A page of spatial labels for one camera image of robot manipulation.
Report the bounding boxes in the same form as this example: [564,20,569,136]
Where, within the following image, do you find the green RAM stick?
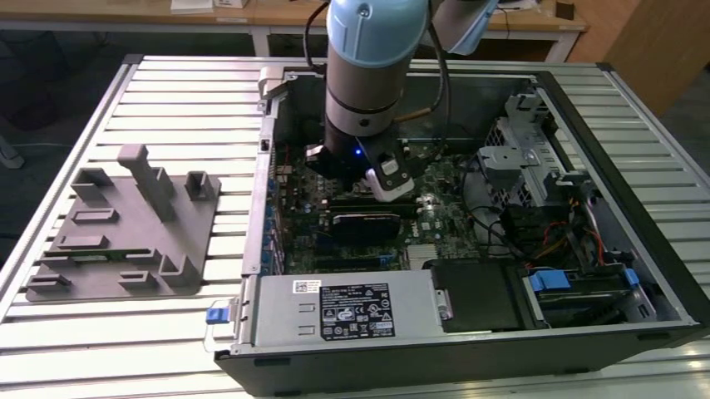
[43,247,153,257]

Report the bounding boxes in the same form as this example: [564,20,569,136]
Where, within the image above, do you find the red wire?
[589,229,609,267]

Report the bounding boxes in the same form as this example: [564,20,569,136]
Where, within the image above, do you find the wooden desk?
[0,0,590,63]

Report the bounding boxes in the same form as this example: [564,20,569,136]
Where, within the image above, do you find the silver power supply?
[239,272,452,347]

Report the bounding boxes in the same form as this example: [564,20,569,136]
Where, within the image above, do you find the black graphics card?
[330,212,401,246]

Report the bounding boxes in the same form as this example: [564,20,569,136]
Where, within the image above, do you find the grey stand foot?
[0,136,27,170]

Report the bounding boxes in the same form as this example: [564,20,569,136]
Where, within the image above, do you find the white black-faced wrist camera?
[365,151,418,204]

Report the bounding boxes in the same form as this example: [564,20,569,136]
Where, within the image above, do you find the silver case latch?
[258,66,290,113]

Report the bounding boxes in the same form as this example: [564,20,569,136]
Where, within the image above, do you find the wooden cabinet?
[565,0,710,120]

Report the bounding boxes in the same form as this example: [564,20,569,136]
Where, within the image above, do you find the small silver heat sink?
[408,244,440,269]

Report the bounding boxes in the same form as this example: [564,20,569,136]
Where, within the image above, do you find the black camera cable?
[430,24,454,155]

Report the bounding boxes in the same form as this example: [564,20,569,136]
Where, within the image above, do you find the black expansion slot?
[314,256,388,270]

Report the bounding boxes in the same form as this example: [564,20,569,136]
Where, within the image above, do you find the grey parts rack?
[25,144,223,303]

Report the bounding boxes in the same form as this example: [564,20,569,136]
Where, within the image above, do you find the yellow wire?
[530,244,573,259]

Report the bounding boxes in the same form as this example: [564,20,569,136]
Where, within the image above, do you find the green motherboard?
[271,139,484,276]

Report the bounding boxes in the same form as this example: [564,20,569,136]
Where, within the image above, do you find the metal disk bay cage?
[477,93,565,209]

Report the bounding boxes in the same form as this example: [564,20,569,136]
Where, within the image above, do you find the hard disk in blue carrier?
[524,268,642,329]

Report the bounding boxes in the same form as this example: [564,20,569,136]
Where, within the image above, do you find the black PC case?
[214,66,710,398]

